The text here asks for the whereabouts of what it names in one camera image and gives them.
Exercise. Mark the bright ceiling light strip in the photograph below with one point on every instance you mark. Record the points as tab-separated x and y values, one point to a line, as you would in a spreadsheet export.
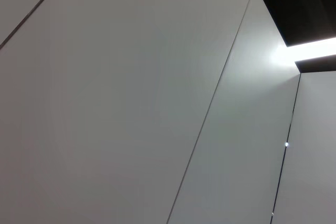
309	51

